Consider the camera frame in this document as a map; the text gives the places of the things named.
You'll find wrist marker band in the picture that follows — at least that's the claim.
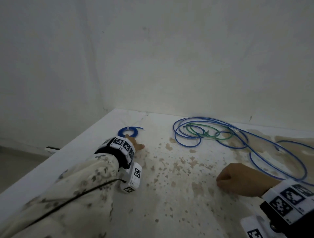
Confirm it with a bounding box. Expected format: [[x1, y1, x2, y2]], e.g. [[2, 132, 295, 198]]
[[94, 136, 136, 170], [260, 179, 314, 225]]

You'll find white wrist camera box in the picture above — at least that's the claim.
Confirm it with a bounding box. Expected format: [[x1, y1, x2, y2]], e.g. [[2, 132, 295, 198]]
[[240, 214, 288, 238], [120, 162, 143, 194]]

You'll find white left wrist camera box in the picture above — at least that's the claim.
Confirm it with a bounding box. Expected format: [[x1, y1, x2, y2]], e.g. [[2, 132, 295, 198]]
[[120, 162, 143, 194]]

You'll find right wrist marker band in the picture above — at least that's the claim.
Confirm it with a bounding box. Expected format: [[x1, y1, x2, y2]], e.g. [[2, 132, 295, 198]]
[[260, 179, 314, 225]]

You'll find left wrist marker band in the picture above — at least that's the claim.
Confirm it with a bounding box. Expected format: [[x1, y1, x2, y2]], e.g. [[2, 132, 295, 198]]
[[94, 136, 136, 170]]

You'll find person's left hand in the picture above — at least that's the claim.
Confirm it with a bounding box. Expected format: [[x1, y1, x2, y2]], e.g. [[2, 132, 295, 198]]
[[126, 134, 145, 152]]

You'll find small coiled blue cable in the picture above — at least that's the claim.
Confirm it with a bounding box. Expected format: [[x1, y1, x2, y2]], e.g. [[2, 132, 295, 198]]
[[117, 126, 144, 138]]

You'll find person's right hand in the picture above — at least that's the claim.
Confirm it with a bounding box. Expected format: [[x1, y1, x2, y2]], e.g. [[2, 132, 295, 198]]
[[216, 163, 280, 198]]

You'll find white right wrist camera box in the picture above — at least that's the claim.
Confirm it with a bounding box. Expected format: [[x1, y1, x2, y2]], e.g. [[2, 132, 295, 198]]
[[240, 214, 288, 238]]

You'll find person's left forearm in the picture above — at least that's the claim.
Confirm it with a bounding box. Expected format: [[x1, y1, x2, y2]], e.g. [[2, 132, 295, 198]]
[[0, 153, 121, 238]]

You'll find thin black cable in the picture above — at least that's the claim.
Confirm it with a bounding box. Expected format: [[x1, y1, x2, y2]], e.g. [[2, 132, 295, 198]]
[[25, 178, 127, 228]]

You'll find green cable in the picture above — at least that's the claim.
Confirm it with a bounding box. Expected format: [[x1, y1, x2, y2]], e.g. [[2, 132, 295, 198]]
[[185, 123, 236, 141]]

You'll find long blue cable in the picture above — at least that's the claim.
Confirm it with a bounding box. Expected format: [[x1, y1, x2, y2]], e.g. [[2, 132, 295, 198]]
[[173, 117, 314, 187]]

